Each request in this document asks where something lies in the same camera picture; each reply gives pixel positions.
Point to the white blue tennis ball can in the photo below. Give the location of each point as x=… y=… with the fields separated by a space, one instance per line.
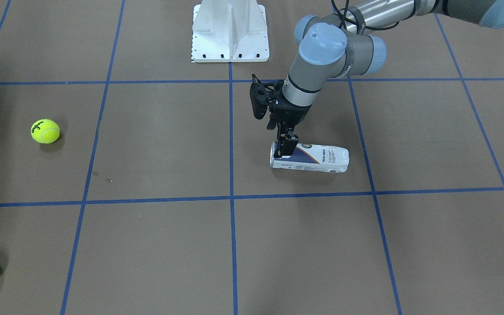
x=317 y=158

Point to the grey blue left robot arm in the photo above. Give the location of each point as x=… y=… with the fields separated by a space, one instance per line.
x=341 y=44

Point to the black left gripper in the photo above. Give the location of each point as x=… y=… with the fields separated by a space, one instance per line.
x=292 y=113

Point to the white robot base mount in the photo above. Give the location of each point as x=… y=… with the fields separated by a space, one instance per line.
x=229 y=31

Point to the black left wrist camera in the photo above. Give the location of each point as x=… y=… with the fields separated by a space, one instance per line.
x=264 y=96

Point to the tennis ball with black logo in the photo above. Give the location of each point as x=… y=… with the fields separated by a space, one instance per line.
x=45 y=131

